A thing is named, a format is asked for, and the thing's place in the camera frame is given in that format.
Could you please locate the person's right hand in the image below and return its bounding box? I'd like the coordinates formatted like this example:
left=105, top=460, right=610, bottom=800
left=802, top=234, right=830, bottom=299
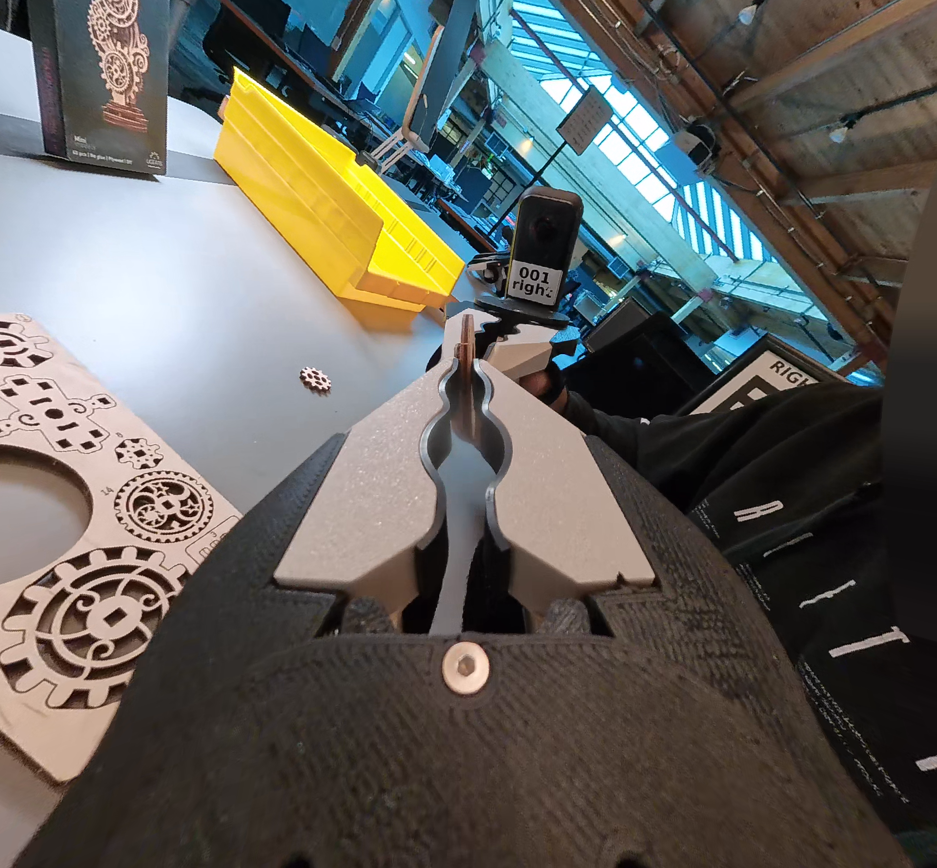
left=521, top=367, right=570, bottom=417

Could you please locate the black desk mat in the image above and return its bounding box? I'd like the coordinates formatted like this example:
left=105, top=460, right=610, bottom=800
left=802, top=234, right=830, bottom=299
left=0, top=96, right=243, bottom=184

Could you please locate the person's right forearm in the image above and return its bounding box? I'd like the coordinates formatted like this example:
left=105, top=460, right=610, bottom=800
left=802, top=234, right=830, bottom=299
left=556, top=388, right=704, bottom=510

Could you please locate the ceiling security camera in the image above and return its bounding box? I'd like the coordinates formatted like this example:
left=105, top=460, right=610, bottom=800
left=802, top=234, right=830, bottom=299
left=673, top=123, right=722, bottom=174

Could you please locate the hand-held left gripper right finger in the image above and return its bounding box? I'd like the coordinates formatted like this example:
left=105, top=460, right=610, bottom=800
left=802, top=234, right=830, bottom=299
left=472, top=359, right=657, bottom=627

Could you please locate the framed black white marker sign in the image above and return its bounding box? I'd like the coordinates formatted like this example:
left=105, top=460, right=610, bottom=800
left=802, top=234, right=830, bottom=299
left=673, top=332, right=850, bottom=419

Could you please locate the hanging white sign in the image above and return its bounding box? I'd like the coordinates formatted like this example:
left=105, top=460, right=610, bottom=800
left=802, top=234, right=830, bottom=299
left=556, top=86, right=612, bottom=155

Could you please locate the black monitor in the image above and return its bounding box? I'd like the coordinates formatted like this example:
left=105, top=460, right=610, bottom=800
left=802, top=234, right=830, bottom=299
left=586, top=297, right=714, bottom=417

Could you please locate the wooden gear parts sheet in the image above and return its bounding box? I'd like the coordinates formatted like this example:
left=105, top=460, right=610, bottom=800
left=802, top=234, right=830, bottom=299
left=0, top=312, right=244, bottom=787

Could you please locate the black gear model box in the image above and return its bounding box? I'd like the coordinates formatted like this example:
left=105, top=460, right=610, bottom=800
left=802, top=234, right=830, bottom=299
left=20, top=0, right=171, bottom=177

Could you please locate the yellow plastic bin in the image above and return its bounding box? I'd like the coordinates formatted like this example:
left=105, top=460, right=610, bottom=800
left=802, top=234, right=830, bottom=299
left=213, top=66, right=467, bottom=313

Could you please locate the person's black sweatshirt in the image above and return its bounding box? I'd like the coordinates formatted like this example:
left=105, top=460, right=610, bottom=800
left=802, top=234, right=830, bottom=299
left=637, top=381, right=937, bottom=854

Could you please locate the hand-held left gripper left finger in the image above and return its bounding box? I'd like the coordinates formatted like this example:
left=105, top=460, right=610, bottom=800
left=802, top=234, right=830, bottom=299
left=273, top=359, right=464, bottom=631

